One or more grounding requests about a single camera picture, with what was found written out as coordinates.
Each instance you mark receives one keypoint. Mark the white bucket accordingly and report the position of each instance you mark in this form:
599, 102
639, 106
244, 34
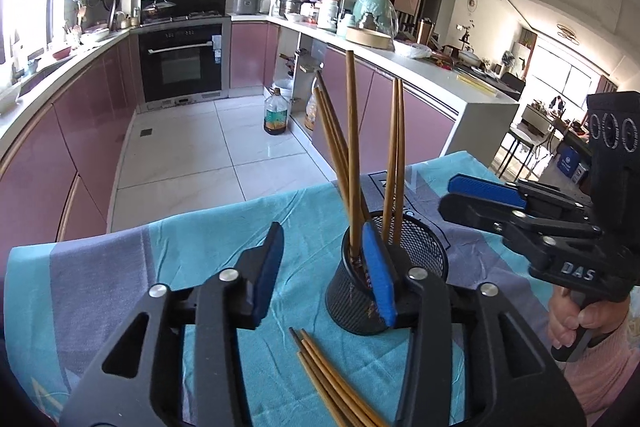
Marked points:
284, 88

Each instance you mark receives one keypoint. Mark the round bamboo steamer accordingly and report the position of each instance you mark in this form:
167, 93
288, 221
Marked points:
369, 38

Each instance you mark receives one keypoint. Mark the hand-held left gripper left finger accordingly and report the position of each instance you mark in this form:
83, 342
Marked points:
265, 277

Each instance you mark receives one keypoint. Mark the bunch of wooden chopsticks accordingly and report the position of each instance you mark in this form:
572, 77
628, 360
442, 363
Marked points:
320, 367

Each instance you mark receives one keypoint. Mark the person's right forearm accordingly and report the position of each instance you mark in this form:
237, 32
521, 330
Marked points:
610, 377

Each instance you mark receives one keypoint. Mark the green plastic-covered appliance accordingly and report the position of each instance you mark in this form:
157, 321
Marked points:
375, 9

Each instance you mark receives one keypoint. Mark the wall clock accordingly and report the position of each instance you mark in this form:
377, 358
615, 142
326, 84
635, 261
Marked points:
473, 3

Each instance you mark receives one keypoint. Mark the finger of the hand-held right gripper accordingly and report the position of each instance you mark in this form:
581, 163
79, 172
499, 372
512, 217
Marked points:
470, 214
485, 189

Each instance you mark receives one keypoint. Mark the stainless steel pot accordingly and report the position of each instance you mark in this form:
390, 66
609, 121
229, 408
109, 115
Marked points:
292, 3

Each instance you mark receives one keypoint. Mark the yellow flat box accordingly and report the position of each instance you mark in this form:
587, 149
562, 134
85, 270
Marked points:
477, 85

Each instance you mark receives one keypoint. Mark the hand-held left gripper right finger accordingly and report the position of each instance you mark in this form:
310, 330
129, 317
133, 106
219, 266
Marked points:
380, 277

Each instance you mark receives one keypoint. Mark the black pot with glass lid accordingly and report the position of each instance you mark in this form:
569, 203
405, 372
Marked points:
159, 9

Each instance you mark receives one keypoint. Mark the large cooking oil bottle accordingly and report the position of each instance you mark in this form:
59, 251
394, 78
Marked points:
276, 114

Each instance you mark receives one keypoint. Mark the person's right hand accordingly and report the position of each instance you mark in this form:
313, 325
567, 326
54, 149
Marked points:
562, 324

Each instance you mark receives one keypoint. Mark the built-in black oven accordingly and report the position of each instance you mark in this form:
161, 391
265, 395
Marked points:
182, 64

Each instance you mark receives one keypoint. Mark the black mesh holder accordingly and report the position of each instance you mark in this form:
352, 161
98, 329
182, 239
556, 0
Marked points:
430, 252

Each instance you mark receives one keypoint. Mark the white plastic bag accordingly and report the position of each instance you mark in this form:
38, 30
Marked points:
412, 50

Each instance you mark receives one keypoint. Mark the single wooden chopstick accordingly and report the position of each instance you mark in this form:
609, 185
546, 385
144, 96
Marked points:
401, 157
353, 147
326, 132
331, 117
391, 147

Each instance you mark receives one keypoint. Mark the pink base cabinets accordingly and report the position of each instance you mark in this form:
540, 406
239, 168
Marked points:
430, 122
65, 147

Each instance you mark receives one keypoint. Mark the blue patterned tablecloth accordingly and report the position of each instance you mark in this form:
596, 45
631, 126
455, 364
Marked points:
150, 267

